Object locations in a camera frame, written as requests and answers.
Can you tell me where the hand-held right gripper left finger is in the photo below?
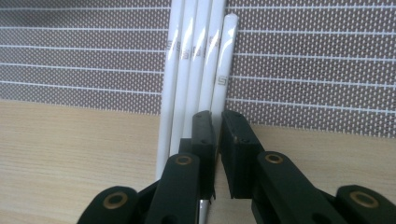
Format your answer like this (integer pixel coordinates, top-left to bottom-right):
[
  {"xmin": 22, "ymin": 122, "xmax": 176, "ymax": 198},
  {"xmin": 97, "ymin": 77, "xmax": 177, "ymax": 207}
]
[{"xmin": 178, "ymin": 109, "xmax": 218, "ymax": 201}]

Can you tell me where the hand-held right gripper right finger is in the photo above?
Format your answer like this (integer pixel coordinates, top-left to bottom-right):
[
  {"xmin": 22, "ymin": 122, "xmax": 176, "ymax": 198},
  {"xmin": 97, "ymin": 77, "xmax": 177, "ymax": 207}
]
[{"xmin": 220, "ymin": 108, "xmax": 266, "ymax": 200}]

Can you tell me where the white pen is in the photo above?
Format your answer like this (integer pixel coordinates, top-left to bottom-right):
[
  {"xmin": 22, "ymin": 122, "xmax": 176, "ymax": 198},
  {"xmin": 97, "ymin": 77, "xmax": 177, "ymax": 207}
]
[
  {"xmin": 197, "ymin": 0, "xmax": 228, "ymax": 114},
  {"xmin": 182, "ymin": 0, "xmax": 214, "ymax": 140},
  {"xmin": 168, "ymin": 0, "xmax": 199, "ymax": 157},
  {"xmin": 198, "ymin": 12, "xmax": 240, "ymax": 224}
]

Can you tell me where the white chopstick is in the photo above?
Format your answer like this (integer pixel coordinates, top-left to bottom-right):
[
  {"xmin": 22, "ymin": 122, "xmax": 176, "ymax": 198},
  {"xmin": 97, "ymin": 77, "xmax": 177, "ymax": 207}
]
[{"xmin": 154, "ymin": 0, "xmax": 186, "ymax": 182}]

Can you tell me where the grey striped woven placemat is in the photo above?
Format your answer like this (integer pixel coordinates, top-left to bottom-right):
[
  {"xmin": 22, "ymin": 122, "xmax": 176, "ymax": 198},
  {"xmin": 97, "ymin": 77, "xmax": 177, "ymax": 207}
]
[{"xmin": 0, "ymin": 0, "xmax": 396, "ymax": 140}]

